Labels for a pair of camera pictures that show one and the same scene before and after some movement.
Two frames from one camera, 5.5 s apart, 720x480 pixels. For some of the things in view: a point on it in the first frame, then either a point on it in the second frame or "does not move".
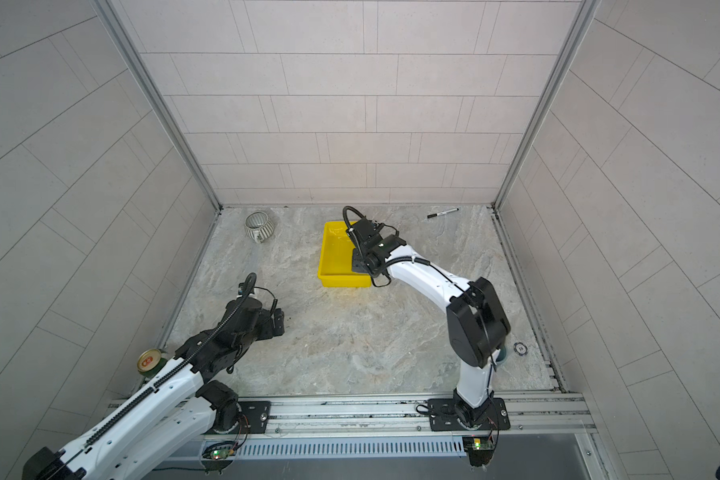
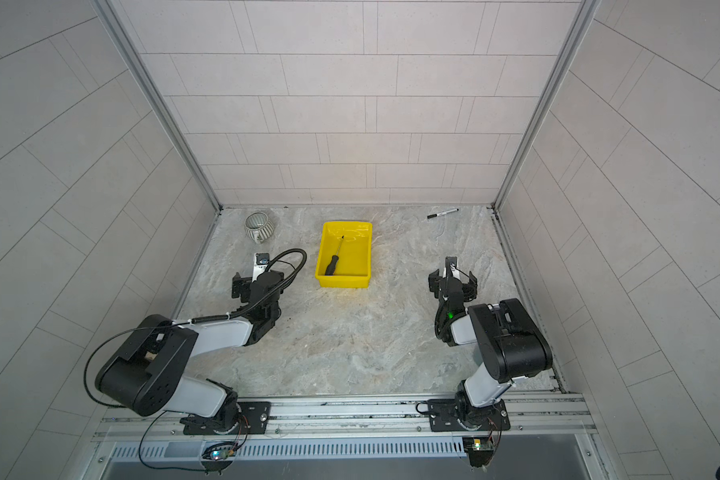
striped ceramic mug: [259, 226] does not move
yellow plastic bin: [335, 268] does not move
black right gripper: [356, 262] -> [437, 283]
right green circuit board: [480, 449] does not move
